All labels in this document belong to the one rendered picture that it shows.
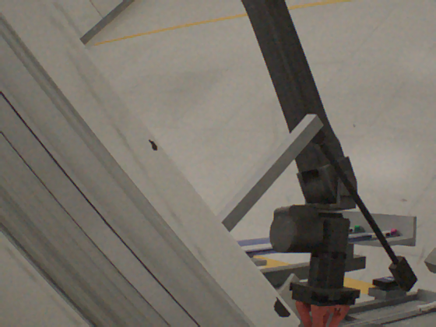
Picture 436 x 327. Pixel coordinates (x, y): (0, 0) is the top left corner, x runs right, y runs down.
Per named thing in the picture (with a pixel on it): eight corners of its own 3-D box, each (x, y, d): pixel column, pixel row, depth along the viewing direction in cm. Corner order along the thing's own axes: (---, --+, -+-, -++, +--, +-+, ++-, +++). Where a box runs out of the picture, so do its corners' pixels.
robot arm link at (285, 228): (357, 171, 113) (321, 179, 120) (300, 165, 107) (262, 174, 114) (360, 250, 111) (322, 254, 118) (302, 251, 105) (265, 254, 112)
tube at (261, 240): (355, 231, 168) (355, 224, 168) (359, 231, 167) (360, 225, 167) (160, 253, 139) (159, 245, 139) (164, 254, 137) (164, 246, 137)
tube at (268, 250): (392, 235, 159) (392, 230, 159) (396, 235, 158) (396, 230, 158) (195, 261, 129) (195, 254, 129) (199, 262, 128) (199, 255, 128)
